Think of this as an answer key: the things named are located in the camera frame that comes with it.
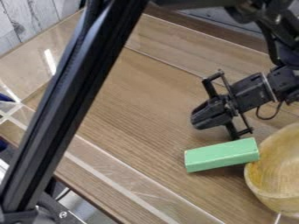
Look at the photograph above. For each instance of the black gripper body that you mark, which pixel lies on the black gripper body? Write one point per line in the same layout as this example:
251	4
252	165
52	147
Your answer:
230	104

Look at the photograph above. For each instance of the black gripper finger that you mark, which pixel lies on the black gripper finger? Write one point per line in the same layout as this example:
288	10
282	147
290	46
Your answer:
211	111
204	121

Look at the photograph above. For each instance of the green rectangular block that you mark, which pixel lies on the green rectangular block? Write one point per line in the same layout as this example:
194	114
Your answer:
220	155

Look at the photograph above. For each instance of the light wooden bowl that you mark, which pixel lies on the light wooden bowl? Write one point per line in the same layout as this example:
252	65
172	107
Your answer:
272	176

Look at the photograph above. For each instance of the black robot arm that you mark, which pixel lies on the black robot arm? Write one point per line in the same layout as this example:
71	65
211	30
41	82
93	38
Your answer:
91	53

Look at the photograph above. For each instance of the black table leg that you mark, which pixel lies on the black table leg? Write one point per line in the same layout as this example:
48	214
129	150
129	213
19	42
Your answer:
49	188

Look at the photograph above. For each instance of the blue object at left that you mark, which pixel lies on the blue object at left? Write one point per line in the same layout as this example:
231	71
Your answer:
5	98

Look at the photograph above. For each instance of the clear acrylic tray wall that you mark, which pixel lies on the clear acrylic tray wall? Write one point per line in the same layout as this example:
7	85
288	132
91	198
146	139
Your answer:
124	160

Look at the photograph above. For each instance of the metal base plate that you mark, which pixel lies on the metal base plate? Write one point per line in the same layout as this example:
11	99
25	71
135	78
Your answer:
55	213

